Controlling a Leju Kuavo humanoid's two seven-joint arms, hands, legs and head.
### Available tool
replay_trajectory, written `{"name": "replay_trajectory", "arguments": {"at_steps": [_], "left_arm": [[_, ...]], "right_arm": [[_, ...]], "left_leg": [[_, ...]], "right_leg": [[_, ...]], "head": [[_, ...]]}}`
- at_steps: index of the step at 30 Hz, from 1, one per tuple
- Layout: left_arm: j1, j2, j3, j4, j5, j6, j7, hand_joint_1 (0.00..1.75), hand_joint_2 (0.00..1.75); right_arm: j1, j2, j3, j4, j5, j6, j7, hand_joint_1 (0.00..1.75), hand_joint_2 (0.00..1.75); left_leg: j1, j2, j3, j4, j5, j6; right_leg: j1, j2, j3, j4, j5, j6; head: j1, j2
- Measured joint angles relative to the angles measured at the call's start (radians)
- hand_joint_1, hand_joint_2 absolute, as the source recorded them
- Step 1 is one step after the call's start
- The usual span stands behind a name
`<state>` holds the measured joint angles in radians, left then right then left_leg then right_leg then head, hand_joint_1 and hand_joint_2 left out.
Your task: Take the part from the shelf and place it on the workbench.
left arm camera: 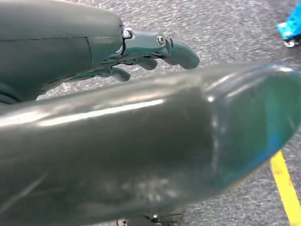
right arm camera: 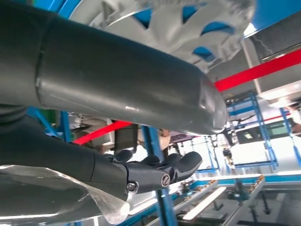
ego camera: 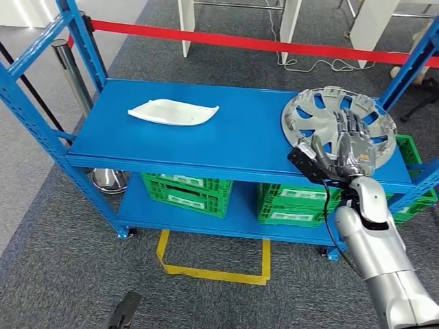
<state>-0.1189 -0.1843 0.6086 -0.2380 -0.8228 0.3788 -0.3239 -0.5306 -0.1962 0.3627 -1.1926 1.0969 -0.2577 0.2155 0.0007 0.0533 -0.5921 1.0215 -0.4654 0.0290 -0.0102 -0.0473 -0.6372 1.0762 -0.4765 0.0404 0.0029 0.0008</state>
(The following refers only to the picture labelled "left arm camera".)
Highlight blue metal shelf rack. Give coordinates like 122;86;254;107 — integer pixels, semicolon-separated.
277;0;301;40

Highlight yellow U-shaped tape marking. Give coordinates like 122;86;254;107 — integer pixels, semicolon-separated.
270;150;301;226

